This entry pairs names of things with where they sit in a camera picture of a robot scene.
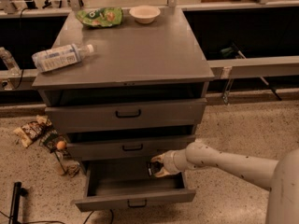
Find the grey middle drawer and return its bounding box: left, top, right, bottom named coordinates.
left=67, top=135, right=195, bottom=161

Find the dark green snack bag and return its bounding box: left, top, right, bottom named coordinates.
left=39, top=130, right=64, bottom=153

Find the black stand on floor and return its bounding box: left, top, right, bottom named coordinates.
left=8, top=182, right=28, bottom=224

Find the grey metal drawer cabinet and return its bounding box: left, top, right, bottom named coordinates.
left=32, top=7, right=216, bottom=173

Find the grey open bottom drawer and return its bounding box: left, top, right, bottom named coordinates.
left=74, top=156, right=195, bottom=212

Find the clear bottle on floor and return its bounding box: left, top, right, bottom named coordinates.
left=51, top=152, right=80, bottom=178

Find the clear bottle at left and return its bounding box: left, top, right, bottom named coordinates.
left=0, top=47, right=21, bottom=77

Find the grey top drawer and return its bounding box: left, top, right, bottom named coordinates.
left=46, top=99, right=206, bottom=133

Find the clear plastic water bottle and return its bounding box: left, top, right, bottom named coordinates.
left=32, top=44, right=94, bottom=73

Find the small orange ball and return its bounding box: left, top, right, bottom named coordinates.
left=56, top=141, right=66, bottom=150

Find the black rxbar chocolate bar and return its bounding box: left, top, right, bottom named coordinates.
left=147, top=161, right=163, bottom=176

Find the white paper bowl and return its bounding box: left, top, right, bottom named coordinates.
left=129, top=6, right=161, bottom=24

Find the black cable on floor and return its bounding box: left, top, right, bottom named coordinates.
left=82, top=208, right=115, bottom=224

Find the green chip bag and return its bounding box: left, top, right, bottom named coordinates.
left=76, top=7, right=123, bottom=28

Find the brown snack bag on floor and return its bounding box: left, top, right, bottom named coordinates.
left=13, top=115, right=52, bottom=147

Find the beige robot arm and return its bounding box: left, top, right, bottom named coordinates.
left=148, top=140, right=299, bottom=224

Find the grey metal frame rail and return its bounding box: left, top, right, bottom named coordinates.
left=208, top=56, right=299, bottom=79

